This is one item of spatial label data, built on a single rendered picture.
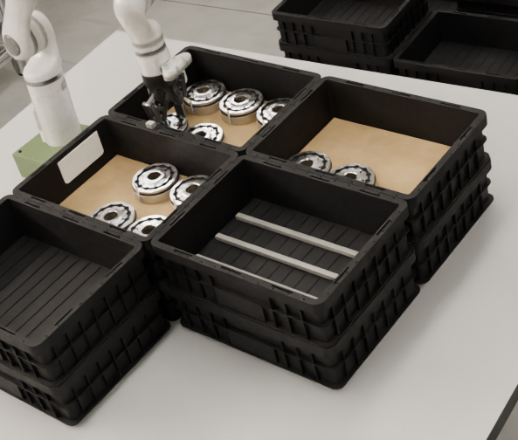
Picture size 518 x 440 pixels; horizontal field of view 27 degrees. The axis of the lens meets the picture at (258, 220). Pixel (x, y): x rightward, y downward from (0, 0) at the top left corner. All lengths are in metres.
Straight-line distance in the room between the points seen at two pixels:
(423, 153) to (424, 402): 0.57
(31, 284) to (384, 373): 0.73
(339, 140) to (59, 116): 0.71
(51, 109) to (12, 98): 1.94
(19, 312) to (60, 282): 0.10
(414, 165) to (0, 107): 2.62
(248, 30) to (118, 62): 1.50
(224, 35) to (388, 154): 2.36
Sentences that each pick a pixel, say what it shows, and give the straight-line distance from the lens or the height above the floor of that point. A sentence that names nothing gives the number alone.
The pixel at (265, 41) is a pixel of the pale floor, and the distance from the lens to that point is 4.47.
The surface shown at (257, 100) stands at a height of 0.86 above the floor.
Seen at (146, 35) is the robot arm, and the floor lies 1.10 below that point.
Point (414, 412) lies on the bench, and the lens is 1.96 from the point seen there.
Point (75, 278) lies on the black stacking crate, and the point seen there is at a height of 0.83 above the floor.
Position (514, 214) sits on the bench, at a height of 0.70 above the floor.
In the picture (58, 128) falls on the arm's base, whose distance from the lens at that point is 2.71.
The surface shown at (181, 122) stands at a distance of 2.50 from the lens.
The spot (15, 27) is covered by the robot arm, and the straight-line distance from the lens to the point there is 2.57.
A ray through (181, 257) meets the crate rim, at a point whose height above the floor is 0.93.
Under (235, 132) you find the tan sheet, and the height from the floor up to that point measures 0.83.
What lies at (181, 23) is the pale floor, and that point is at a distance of 4.76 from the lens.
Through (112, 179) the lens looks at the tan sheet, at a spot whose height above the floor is 0.83.
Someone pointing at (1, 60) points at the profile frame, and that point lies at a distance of 4.65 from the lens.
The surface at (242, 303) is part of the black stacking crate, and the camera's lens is 2.00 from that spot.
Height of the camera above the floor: 2.20
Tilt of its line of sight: 38 degrees down
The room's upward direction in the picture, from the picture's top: 15 degrees counter-clockwise
